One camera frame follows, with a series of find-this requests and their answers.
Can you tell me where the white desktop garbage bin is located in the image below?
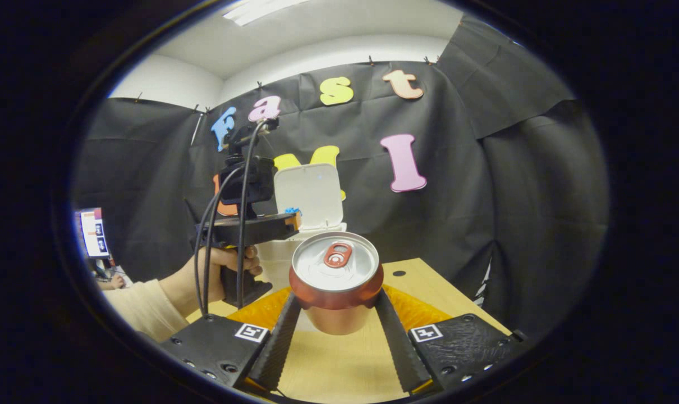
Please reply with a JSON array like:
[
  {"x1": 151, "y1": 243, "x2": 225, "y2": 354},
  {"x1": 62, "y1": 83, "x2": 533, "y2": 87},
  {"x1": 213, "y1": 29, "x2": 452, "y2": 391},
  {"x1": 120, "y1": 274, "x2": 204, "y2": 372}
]
[{"x1": 254, "y1": 163, "x2": 348, "y2": 292}]

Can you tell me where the computer monitor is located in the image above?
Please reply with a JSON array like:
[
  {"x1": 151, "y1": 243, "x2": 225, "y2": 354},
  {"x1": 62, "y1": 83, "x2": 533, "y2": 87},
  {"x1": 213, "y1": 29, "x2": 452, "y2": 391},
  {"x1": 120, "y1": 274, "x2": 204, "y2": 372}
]
[{"x1": 80, "y1": 208, "x2": 110, "y2": 259}]

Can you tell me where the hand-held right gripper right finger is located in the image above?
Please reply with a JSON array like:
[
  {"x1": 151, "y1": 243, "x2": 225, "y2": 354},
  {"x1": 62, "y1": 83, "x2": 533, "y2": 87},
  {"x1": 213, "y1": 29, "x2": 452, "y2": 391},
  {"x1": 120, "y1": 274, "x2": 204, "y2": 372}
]
[{"x1": 375, "y1": 285, "x2": 534, "y2": 395}]

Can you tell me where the red pop can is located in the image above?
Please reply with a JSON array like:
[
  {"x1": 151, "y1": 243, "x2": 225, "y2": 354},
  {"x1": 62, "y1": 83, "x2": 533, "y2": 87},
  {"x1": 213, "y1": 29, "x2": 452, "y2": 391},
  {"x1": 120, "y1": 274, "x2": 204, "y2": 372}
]
[{"x1": 288, "y1": 231, "x2": 384, "y2": 336}]

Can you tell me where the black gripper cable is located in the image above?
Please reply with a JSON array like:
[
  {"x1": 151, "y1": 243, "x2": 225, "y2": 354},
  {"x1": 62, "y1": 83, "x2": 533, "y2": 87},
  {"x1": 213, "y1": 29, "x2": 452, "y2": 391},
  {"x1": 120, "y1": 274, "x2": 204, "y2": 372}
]
[
  {"x1": 203, "y1": 180, "x2": 233, "y2": 318},
  {"x1": 193, "y1": 166, "x2": 245, "y2": 316},
  {"x1": 236, "y1": 121, "x2": 268, "y2": 307}
]

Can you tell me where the wooden desktop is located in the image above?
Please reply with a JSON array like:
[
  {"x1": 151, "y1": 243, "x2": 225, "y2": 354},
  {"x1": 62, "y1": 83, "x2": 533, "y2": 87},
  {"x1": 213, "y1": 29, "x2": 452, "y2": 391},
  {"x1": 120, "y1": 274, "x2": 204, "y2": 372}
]
[{"x1": 185, "y1": 258, "x2": 511, "y2": 403}]

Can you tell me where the black backdrop cloth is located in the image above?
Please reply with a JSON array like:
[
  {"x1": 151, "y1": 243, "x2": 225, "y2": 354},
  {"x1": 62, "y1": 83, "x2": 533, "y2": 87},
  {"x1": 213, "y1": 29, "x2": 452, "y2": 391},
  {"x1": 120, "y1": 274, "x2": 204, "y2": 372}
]
[{"x1": 73, "y1": 14, "x2": 609, "y2": 337}]

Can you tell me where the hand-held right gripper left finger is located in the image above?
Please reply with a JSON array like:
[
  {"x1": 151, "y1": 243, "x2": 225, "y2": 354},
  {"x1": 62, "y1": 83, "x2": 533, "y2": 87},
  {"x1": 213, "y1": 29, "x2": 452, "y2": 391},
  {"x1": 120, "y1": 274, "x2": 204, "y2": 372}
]
[{"x1": 159, "y1": 287, "x2": 302, "y2": 393}]

